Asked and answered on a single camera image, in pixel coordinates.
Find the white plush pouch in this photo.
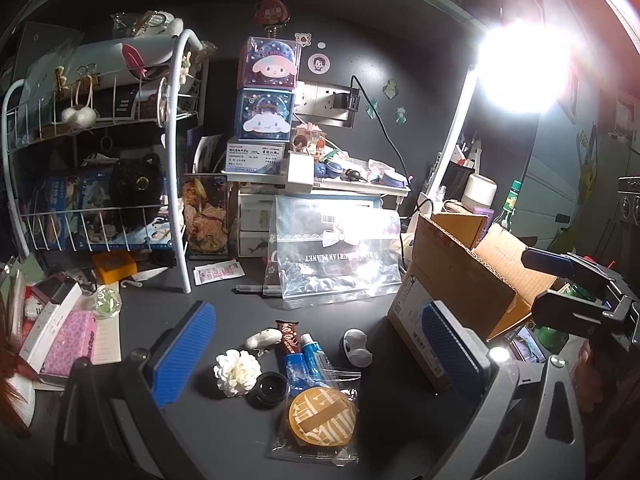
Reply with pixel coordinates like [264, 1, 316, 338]
[65, 35, 183, 81]

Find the brown cardboard box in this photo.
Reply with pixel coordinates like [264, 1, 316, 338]
[387, 212, 571, 393]

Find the white box with dark end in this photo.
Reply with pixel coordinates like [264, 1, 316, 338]
[20, 280, 83, 371]

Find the white cube box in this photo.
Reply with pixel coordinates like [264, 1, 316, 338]
[286, 154, 315, 192]

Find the clear zip bag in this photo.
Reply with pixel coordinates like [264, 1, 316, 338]
[265, 195, 403, 311]

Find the white pompom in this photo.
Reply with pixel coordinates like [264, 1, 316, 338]
[61, 106, 97, 128]

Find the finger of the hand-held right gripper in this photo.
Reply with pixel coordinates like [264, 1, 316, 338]
[521, 247, 617, 283]
[531, 290, 621, 337]

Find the yellow wall sticker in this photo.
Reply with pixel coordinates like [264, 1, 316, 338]
[577, 125, 601, 186]

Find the white desk shelf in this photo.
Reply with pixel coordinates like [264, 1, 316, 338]
[222, 170, 413, 211]

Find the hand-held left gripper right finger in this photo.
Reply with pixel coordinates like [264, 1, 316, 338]
[421, 300, 586, 480]

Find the pink patterned box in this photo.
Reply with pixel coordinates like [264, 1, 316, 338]
[40, 310, 98, 378]

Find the red and white sachet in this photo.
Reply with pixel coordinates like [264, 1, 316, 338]
[193, 260, 245, 286]

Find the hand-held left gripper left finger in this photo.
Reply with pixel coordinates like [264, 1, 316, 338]
[55, 301, 217, 480]

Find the black round lid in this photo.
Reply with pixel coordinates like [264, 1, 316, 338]
[246, 372, 290, 408]

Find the blue tube with white cap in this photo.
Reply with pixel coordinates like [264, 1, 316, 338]
[300, 334, 332, 370]

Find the white wire rack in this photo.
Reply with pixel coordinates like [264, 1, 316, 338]
[1, 29, 211, 295]

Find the green bottle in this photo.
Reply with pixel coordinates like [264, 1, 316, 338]
[492, 180, 523, 231]

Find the white medicine box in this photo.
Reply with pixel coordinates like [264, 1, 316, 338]
[225, 137, 288, 176]

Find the brown chocolate bar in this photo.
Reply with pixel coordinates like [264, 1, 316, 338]
[275, 321, 303, 356]

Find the black cable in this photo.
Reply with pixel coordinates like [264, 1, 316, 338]
[350, 75, 416, 186]

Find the lined notepad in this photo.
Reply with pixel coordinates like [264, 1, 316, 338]
[95, 310, 123, 365]

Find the orange disc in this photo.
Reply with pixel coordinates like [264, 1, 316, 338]
[265, 367, 362, 465]

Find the grey wall socket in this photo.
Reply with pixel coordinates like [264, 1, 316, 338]
[295, 80, 361, 126]

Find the white plastic clip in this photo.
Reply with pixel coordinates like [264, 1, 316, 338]
[340, 329, 373, 368]

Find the white desk lamp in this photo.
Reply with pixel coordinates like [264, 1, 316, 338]
[425, 15, 576, 201]

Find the blue cartoon box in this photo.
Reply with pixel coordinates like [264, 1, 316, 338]
[235, 87, 296, 142]

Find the white oval charm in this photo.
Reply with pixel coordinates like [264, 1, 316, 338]
[245, 328, 281, 351]

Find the black pen holder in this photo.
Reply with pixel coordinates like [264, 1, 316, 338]
[440, 162, 473, 201]

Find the white fabric flower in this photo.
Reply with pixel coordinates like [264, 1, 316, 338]
[214, 350, 262, 397]

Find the grey pen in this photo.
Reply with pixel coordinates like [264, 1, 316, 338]
[235, 284, 283, 297]

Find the pink cartoon box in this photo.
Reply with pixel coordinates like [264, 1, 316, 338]
[236, 36, 304, 90]

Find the white drawer unit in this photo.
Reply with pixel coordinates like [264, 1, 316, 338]
[235, 192, 281, 258]

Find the black plush cat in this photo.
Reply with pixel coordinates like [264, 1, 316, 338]
[107, 152, 168, 238]

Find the orange box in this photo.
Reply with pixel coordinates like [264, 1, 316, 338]
[92, 251, 137, 285]

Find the brown bobble figure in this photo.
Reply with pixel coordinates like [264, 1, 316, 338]
[254, 0, 293, 36]

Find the small figure display box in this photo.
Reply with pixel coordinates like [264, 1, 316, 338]
[291, 122, 328, 158]

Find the clear round container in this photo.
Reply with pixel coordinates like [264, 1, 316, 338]
[92, 285, 123, 320]

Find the white cylinder cup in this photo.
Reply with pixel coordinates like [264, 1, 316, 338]
[461, 173, 497, 211]

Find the blue picture box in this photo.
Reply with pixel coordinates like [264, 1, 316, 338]
[42, 167, 181, 253]

